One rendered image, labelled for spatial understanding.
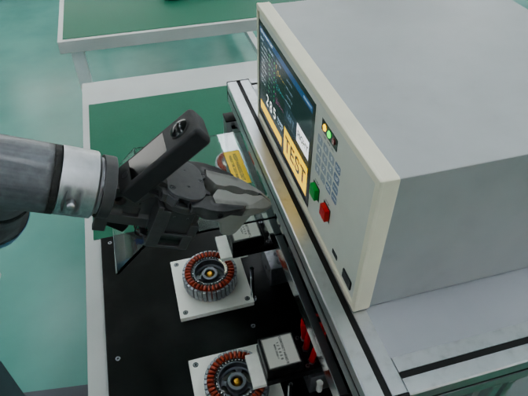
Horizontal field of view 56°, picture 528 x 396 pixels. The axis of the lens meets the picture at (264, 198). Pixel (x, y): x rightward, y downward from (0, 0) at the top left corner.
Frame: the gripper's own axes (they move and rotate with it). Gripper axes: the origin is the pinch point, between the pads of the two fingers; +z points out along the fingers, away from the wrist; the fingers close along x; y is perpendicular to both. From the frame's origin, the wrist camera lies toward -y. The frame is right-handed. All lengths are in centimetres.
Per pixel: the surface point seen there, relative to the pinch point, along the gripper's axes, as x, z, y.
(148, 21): -163, 14, 41
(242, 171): -20.1, 6.7, 10.2
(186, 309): -14.9, 6.4, 41.7
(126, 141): -80, 1, 48
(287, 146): -12.0, 7.1, -1.2
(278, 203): -6.7, 7.1, 5.5
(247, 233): -18.9, 13.0, 23.2
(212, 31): -153, 38, 33
